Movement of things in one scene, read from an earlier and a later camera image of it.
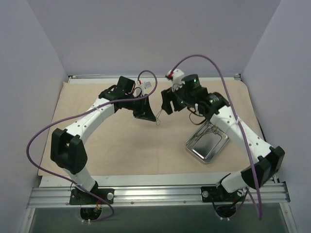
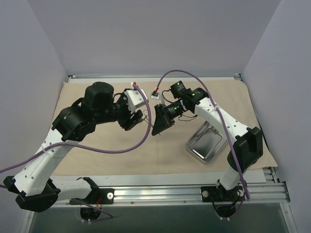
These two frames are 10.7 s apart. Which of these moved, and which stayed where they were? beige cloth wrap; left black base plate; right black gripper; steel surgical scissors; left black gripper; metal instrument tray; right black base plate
Moved: right black gripper; left black gripper; steel surgical scissors
Stayed: right black base plate; metal instrument tray; left black base plate; beige cloth wrap
